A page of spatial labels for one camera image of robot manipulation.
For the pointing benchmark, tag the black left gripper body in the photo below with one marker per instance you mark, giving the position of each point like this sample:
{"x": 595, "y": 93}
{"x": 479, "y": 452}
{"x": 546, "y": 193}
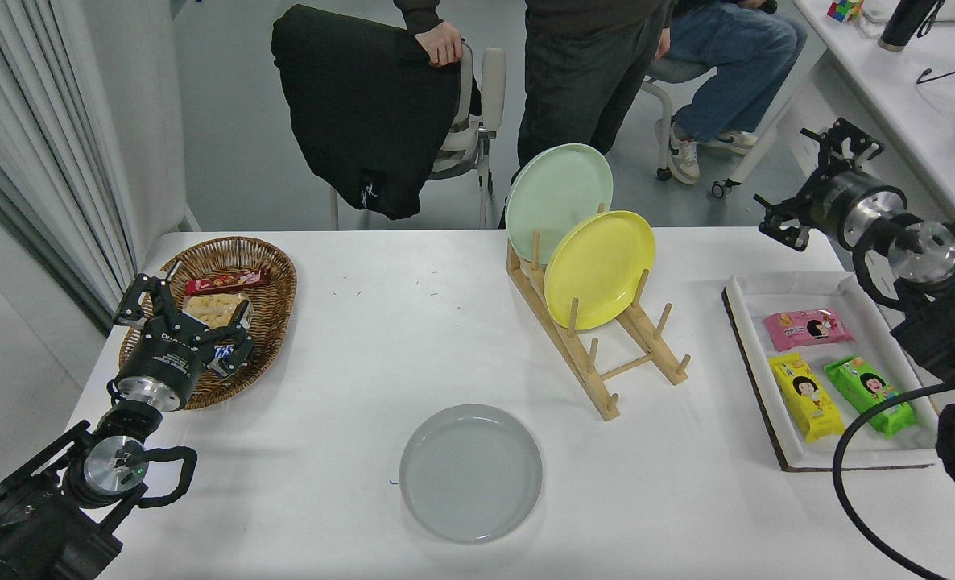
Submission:
{"x": 163, "y": 358}

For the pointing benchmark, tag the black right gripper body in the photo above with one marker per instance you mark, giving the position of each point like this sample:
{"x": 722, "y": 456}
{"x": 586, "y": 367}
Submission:
{"x": 836, "y": 197}

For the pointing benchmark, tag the pale green plate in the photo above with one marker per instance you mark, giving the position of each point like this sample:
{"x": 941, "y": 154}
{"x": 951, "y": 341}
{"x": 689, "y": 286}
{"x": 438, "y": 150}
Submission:
{"x": 554, "y": 193}

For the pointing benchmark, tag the grey plate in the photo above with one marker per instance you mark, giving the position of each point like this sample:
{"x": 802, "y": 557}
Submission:
{"x": 469, "y": 475}

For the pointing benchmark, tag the black jacket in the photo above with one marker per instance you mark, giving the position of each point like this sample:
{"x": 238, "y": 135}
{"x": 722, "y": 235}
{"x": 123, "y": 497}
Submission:
{"x": 365, "y": 105}

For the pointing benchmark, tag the white office chair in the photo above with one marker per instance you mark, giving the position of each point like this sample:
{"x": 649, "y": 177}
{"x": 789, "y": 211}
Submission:
{"x": 492, "y": 89}

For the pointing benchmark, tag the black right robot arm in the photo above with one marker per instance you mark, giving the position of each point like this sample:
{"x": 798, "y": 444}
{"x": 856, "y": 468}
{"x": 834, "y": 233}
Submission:
{"x": 944, "y": 322}

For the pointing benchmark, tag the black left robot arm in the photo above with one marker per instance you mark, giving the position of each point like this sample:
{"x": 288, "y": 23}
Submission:
{"x": 35, "y": 524}

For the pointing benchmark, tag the yellow plate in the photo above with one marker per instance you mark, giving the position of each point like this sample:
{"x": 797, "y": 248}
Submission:
{"x": 598, "y": 266}

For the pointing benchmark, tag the wooden plate rack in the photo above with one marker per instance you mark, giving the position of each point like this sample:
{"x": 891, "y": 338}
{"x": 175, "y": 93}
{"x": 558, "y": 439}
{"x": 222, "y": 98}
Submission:
{"x": 598, "y": 387}

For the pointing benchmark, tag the person's left hand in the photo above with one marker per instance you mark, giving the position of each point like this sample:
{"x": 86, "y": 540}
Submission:
{"x": 663, "y": 42}

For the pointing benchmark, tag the person's right hand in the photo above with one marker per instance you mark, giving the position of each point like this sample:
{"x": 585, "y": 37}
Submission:
{"x": 441, "y": 44}

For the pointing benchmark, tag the blue chocolate bar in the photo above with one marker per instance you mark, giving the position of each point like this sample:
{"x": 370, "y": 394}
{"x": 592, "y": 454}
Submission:
{"x": 224, "y": 353}

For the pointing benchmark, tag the clear bag of pale snacks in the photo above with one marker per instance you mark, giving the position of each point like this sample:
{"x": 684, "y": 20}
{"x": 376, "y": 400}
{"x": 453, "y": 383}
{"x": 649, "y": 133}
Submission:
{"x": 212, "y": 310}

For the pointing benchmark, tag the red snack bar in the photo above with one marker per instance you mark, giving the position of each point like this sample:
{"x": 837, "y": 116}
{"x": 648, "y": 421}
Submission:
{"x": 228, "y": 282}

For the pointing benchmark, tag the white desk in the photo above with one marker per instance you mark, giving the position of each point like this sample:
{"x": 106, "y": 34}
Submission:
{"x": 888, "y": 97}

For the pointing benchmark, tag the brown wicker basket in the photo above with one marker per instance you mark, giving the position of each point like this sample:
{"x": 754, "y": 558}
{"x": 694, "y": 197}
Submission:
{"x": 272, "y": 266}

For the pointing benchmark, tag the pink snack pack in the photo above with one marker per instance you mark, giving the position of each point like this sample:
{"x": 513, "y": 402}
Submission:
{"x": 808, "y": 330}

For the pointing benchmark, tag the black bottle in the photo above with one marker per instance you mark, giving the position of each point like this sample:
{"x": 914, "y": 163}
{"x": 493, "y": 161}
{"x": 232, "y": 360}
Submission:
{"x": 900, "y": 24}

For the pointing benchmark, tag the colourful puzzle cube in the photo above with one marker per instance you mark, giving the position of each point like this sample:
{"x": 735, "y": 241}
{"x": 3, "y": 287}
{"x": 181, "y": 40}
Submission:
{"x": 844, "y": 10}

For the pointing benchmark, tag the white rectangular tray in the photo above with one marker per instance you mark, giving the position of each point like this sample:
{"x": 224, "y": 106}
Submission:
{"x": 747, "y": 354}

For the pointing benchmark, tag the seated person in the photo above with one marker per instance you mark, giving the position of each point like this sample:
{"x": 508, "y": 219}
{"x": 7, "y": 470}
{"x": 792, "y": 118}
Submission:
{"x": 735, "y": 56}

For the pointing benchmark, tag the yellow snack pack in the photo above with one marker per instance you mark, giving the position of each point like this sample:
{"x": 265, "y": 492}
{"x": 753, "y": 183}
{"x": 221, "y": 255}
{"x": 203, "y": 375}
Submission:
{"x": 808, "y": 399}

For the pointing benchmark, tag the green snack pack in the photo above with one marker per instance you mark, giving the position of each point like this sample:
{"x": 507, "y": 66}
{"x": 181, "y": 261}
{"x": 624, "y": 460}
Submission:
{"x": 868, "y": 395}

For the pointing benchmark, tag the grey office chair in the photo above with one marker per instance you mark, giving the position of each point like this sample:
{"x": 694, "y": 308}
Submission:
{"x": 671, "y": 72}

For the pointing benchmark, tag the white pleated curtain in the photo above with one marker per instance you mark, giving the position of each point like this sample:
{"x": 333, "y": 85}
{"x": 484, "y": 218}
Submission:
{"x": 26, "y": 121}

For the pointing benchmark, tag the standing person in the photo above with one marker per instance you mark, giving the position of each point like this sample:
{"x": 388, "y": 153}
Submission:
{"x": 582, "y": 80}

